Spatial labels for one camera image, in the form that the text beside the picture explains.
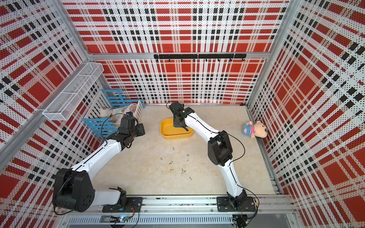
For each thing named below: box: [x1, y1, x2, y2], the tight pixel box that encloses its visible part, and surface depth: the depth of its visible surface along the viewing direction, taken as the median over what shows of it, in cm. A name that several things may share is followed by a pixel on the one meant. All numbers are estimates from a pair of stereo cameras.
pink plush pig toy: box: [242, 120, 268, 139], surface depth 98 cm
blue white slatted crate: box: [81, 89, 146, 138], surface depth 104 cm
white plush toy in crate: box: [99, 103, 138, 127], surface depth 109 cm
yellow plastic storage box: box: [160, 117, 195, 140], surface depth 98 cm
